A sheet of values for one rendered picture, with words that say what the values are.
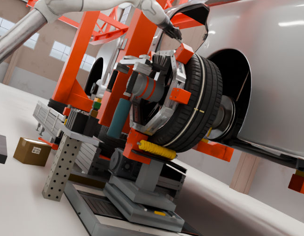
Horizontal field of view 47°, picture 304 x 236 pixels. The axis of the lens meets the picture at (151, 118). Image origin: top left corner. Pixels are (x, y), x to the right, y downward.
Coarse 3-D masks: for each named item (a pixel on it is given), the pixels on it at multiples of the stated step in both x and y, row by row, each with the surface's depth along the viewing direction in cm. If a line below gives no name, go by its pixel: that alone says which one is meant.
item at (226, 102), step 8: (224, 96) 241; (224, 104) 238; (232, 104) 231; (224, 112) 235; (232, 112) 228; (216, 120) 234; (224, 120) 233; (232, 120) 229; (216, 128) 237; (224, 128) 230; (208, 136) 242; (216, 136) 234
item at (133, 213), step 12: (108, 192) 232; (120, 192) 228; (120, 204) 211; (132, 204) 210; (132, 216) 196; (144, 216) 200; (156, 216) 203; (168, 216) 209; (168, 228) 208; (180, 228) 211
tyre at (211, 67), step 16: (192, 64) 206; (208, 64) 217; (192, 80) 200; (208, 80) 206; (192, 96) 198; (208, 96) 203; (176, 112) 203; (192, 112) 200; (208, 112) 204; (176, 128) 202; (192, 128) 205; (208, 128) 208; (160, 144) 216; (176, 144) 214; (192, 144) 214
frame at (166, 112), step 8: (168, 56) 218; (176, 64) 205; (152, 72) 242; (176, 72) 200; (184, 72) 204; (176, 80) 199; (184, 80) 201; (168, 96) 201; (136, 104) 244; (168, 104) 199; (176, 104) 201; (136, 112) 241; (160, 112) 201; (168, 112) 200; (136, 120) 236; (152, 120) 207; (160, 120) 208; (136, 128) 222; (144, 128) 212; (152, 128) 213
